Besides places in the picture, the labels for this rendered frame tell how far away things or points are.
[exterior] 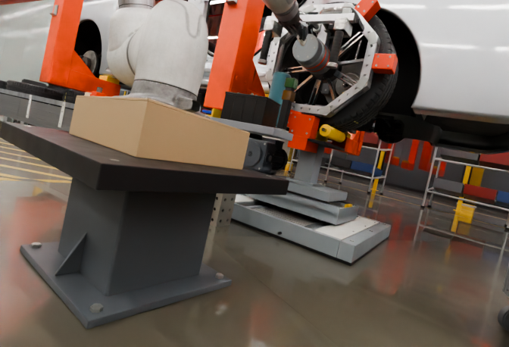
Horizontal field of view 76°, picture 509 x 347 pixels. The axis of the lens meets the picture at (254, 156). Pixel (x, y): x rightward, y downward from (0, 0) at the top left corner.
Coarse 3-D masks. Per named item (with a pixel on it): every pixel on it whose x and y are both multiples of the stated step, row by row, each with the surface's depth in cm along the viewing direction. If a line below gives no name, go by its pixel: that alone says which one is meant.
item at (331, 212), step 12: (288, 192) 169; (276, 204) 166; (288, 204) 162; (300, 204) 159; (312, 204) 156; (324, 204) 158; (336, 204) 157; (348, 204) 165; (312, 216) 155; (324, 216) 152; (336, 216) 149; (348, 216) 165
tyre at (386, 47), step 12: (372, 24) 154; (384, 36) 151; (384, 48) 151; (396, 72) 163; (372, 84) 152; (384, 84) 152; (360, 96) 155; (372, 96) 152; (384, 96) 159; (348, 108) 157; (360, 108) 154; (372, 108) 159; (324, 120) 163; (336, 120) 160; (348, 120) 158; (360, 120) 165
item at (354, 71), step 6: (342, 66) 206; (348, 66) 204; (354, 66) 202; (360, 66) 200; (342, 72) 206; (348, 72) 204; (354, 72) 202; (360, 72) 200; (336, 78) 207; (354, 78) 196; (336, 84) 202; (336, 90) 202; (342, 90) 200; (330, 96) 208; (336, 96) 206
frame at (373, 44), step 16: (288, 32) 169; (368, 32) 148; (272, 48) 173; (368, 48) 146; (272, 64) 172; (368, 64) 146; (368, 80) 145; (352, 96) 149; (304, 112) 160; (320, 112) 155; (336, 112) 157
